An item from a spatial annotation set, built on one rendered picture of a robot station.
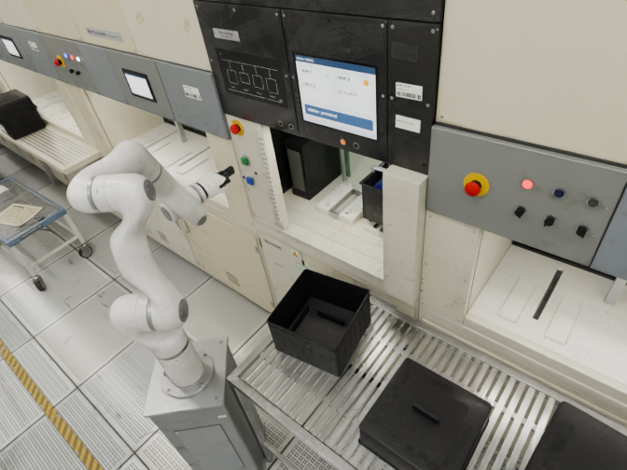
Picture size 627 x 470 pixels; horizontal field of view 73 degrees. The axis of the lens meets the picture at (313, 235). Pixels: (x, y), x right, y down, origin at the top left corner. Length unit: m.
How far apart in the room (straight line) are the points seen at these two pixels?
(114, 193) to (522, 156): 1.00
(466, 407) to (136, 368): 1.96
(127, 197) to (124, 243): 0.14
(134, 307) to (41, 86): 3.32
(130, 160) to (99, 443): 1.72
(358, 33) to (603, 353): 1.19
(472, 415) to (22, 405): 2.45
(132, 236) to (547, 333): 1.30
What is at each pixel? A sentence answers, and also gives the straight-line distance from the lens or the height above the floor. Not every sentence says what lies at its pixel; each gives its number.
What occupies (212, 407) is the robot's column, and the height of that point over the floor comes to 0.73.
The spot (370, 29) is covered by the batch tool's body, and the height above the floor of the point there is 1.77.
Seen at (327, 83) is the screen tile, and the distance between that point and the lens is 1.31.
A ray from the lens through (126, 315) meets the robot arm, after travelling 1.39.
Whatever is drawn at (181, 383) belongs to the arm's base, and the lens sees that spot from 1.64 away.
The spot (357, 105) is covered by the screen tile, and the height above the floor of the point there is 1.56.
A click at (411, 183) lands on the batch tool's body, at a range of 1.23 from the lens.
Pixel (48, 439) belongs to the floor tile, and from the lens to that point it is 2.83.
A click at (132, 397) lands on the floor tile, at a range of 2.71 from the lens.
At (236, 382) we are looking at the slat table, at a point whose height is 0.76.
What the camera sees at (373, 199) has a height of 1.06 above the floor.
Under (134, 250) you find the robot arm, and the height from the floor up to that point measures 1.36.
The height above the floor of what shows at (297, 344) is 0.86.
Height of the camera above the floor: 2.11
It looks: 41 degrees down
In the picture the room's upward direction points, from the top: 9 degrees counter-clockwise
